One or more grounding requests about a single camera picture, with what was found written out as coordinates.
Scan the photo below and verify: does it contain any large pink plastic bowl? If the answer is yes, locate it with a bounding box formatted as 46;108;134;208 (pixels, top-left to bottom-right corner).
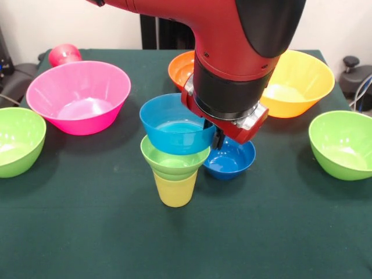
26;60;132;136

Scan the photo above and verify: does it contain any dark green tablecloth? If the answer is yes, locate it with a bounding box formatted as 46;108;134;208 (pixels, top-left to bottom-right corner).
0;48;372;279

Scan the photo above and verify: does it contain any red plastic cup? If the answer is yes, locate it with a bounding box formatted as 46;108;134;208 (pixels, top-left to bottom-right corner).
48;43;83;68

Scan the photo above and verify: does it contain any large orange plastic bowl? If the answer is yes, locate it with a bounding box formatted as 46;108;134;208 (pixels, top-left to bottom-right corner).
260;49;335;119

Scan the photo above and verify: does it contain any dark blue plastic bowl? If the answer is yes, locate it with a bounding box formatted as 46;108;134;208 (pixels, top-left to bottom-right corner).
202;136;257;180

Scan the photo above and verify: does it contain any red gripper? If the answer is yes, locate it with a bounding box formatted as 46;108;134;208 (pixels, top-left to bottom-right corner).
181;90;270;149

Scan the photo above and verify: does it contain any red-orange plastic bowl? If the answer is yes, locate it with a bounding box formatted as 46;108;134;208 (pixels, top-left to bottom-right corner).
167;51;195;91

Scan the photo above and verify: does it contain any light blue plastic bowl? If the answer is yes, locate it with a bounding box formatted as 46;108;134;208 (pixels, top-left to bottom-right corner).
139;92;217;156

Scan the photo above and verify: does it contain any light blue cable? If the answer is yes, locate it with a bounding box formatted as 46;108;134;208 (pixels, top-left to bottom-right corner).
348;74;372;112

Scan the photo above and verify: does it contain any black computer tower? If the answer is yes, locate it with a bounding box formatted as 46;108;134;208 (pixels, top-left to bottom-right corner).
0;26;15;77

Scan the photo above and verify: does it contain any large green plastic bowl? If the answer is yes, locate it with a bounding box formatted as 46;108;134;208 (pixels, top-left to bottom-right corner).
0;107;47;179
308;110;372;181

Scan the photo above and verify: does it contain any yellow plastic cup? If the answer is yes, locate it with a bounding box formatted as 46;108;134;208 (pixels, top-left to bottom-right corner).
152;170;199;208

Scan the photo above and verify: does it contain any grey cable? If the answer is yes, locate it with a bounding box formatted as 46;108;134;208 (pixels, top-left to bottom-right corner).
0;93;20;106

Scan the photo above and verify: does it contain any small green plastic bowl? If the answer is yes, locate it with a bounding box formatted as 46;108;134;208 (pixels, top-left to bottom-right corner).
140;135;211;181

